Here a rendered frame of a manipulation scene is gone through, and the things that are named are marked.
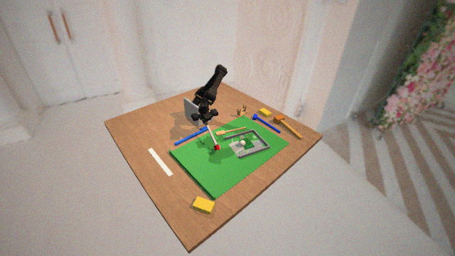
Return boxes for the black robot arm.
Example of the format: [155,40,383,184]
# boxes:
[191,65,228,122]

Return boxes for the white flat bar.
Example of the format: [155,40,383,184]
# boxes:
[147,148,173,176]

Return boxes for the yellow rectangular block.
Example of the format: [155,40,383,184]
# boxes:
[193,197,215,215]
[259,108,272,118]

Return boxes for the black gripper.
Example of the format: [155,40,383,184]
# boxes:
[191,109,218,124]

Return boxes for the green flat mat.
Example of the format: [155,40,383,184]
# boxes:
[172,115,289,199]

